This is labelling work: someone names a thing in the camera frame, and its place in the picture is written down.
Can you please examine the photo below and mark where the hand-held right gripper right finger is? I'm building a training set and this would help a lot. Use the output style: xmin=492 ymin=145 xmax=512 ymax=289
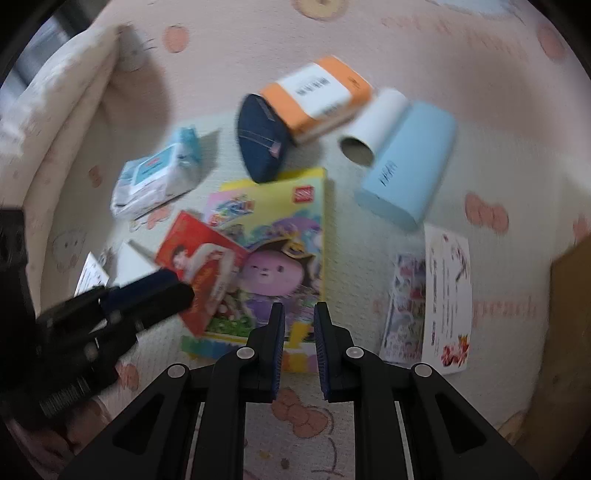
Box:
xmin=314 ymin=302 xmax=539 ymax=480

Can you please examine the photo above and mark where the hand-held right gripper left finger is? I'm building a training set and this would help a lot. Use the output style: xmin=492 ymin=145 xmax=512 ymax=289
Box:
xmin=58 ymin=302 xmax=286 ymax=480

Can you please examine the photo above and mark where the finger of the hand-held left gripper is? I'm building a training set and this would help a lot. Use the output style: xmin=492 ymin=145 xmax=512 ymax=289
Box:
xmin=104 ymin=269 xmax=178 ymax=319
xmin=131 ymin=282 xmax=195 ymax=330

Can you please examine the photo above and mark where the red packet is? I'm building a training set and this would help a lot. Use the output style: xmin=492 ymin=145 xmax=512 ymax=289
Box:
xmin=154 ymin=211 xmax=250 ymax=336

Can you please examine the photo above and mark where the wet wipes pack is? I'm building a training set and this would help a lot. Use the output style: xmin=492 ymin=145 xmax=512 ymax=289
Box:
xmin=110 ymin=127 xmax=202 ymax=220

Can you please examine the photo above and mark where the yellow packet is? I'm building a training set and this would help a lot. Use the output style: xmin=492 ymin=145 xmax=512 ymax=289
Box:
xmin=181 ymin=167 xmax=328 ymax=374

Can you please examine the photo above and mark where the light blue box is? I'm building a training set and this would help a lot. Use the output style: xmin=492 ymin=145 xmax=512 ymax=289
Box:
xmin=355 ymin=102 xmax=458 ymax=232

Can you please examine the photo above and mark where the brown cardboard box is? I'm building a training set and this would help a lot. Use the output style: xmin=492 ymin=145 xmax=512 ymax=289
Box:
xmin=531 ymin=240 xmax=591 ymax=444

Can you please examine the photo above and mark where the orange box with white label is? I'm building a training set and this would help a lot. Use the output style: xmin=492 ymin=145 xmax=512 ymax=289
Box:
xmin=259 ymin=55 xmax=374 ymax=145

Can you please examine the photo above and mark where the small white box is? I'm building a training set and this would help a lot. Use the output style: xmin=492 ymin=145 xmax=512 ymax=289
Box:
xmin=113 ymin=240 xmax=155 ymax=287

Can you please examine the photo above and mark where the small white card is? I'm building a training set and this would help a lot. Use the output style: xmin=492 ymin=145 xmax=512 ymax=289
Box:
xmin=74 ymin=253 xmax=112 ymax=296

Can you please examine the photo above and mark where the colourful sticker sheet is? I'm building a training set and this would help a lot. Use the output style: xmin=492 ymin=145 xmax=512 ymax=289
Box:
xmin=379 ymin=253 xmax=428 ymax=365

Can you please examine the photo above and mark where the white printed card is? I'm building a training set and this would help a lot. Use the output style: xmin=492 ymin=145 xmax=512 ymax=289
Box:
xmin=422 ymin=224 xmax=472 ymax=374

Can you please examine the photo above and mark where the dark blue denim pouch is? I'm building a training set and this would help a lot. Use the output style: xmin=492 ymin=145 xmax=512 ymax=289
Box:
xmin=237 ymin=93 xmax=296 ymax=184

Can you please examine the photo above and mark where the white paper tube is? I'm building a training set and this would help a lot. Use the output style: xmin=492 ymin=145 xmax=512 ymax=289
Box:
xmin=338 ymin=89 xmax=411 ymax=168

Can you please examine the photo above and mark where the pink printed blanket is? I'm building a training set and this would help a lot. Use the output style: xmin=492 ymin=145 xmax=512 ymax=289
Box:
xmin=0 ymin=0 xmax=591 ymax=480

